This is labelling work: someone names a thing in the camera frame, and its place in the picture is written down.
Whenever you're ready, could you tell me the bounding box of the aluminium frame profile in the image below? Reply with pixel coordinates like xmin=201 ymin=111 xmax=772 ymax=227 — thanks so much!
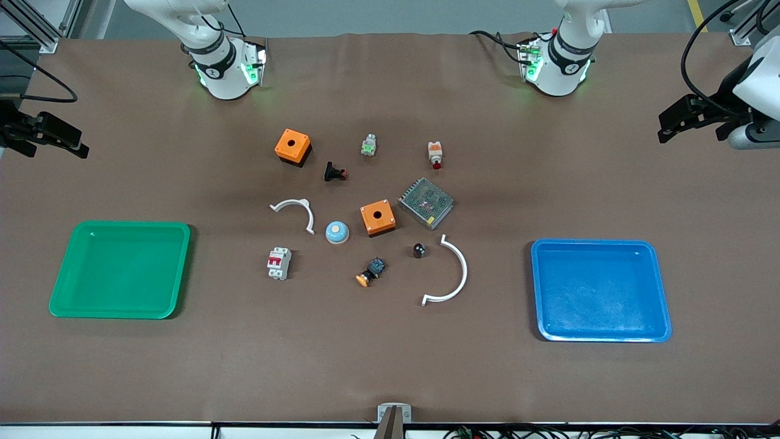
xmin=719 ymin=0 xmax=780 ymax=47
xmin=0 ymin=0 xmax=83 ymax=54

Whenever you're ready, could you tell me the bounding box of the large white arc clamp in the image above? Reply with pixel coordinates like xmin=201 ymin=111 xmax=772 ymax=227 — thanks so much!
xmin=421 ymin=234 xmax=469 ymax=307

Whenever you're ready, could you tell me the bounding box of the grey metal camera mount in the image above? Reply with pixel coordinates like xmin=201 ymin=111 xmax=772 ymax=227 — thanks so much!
xmin=377 ymin=402 xmax=413 ymax=439

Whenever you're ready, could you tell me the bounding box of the orange button box black base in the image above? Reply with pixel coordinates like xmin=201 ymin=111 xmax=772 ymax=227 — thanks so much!
xmin=360 ymin=199 xmax=397 ymax=238

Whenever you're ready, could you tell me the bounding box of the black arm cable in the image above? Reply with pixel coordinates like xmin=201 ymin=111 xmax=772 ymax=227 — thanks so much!
xmin=681 ymin=0 xmax=780 ymax=118
xmin=0 ymin=41 xmax=79 ymax=103

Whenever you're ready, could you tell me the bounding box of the metal mesh power supply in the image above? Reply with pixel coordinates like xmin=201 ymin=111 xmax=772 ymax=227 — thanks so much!
xmin=398 ymin=177 xmax=455 ymax=230

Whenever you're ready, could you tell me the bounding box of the yellow pushbutton with blue block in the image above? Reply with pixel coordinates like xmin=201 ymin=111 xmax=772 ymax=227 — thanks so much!
xmin=355 ymin=257 xmax=386 ymax=288

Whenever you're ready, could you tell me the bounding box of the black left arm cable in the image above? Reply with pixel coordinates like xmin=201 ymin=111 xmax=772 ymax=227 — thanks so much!
xmin=681 ymin=0 xmax=780 ymax=118

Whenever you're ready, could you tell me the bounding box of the white circuit breaker red lever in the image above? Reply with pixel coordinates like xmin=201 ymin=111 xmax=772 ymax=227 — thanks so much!
xmin=267 ymin=247 xmax=292 ymax=280

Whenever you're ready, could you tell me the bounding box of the black base cable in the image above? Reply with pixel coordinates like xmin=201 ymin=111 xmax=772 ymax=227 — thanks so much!
xmin=469 ymin=29 xmax=526 ymax=64

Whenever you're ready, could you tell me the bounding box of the orange button box upper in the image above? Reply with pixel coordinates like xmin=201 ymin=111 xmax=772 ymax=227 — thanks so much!
xmin=274 ymin=128 xmax=313 ymax=168

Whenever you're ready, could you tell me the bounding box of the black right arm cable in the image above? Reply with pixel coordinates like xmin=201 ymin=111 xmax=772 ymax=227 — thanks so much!
xmin=0 ymin=41 xmax=79 ymax=103

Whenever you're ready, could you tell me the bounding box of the small white arc clamp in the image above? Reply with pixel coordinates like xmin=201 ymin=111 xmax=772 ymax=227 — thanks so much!
xmin=270 ymin=199 xmax=316 ymax=235

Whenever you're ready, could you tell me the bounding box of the blue plastic tray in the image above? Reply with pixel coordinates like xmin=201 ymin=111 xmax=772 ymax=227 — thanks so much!
xmin=531 ymin=239 xmax=673 ymax=343

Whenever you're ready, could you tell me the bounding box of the brown table mat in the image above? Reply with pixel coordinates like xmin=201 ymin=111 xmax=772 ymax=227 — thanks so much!
xmin=0 ymin=34 xmax=780 ymax=425

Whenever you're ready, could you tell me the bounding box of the green plastic tray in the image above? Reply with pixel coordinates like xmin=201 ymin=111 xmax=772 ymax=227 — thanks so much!
xmin=49 ymin=221 xmax=191 ymax=320

